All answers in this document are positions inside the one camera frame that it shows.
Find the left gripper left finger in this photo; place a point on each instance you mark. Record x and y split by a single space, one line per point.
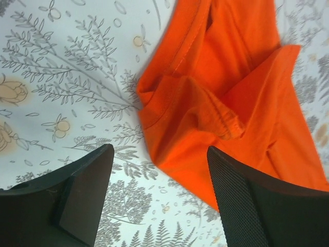
60 208

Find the floral table mat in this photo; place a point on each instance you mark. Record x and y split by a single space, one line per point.
69 76

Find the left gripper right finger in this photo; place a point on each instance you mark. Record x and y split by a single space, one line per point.
259 210

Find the orange t shirt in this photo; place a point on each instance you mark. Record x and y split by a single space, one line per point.
221 78

